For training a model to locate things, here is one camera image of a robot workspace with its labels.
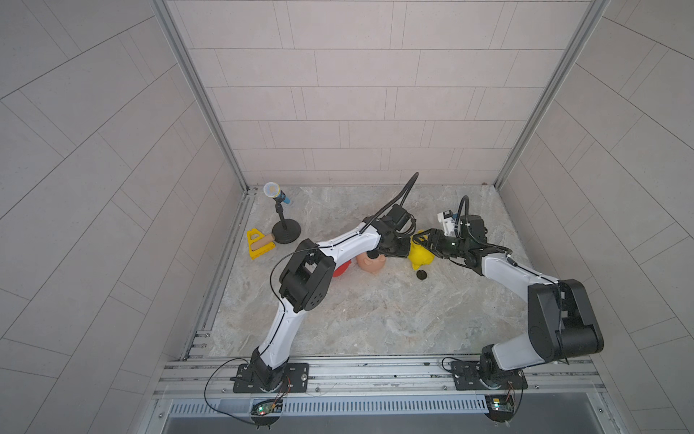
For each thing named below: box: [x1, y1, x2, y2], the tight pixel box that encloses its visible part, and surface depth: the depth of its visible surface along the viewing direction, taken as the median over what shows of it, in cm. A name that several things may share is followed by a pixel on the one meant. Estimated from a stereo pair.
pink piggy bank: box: [356, 251, 387, 274], surface depth 87 cm
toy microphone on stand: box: [262, 181, 301, 246], surface depth 99 cm
